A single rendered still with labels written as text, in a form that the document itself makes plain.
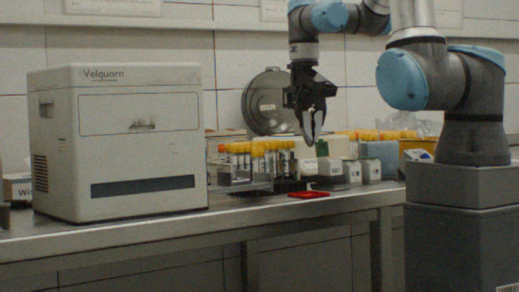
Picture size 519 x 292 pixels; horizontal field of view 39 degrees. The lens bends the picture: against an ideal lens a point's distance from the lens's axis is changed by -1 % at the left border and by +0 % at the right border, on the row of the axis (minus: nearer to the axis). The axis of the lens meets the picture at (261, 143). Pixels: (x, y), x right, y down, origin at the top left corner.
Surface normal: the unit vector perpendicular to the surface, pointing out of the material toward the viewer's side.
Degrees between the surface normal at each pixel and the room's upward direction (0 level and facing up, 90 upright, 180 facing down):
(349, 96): 90
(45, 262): 90
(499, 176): 90
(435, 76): 87
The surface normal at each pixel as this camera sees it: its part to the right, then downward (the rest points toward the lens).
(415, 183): -0.83, 0.06
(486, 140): 0.07, -0.23
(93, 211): 0.56, 0.02
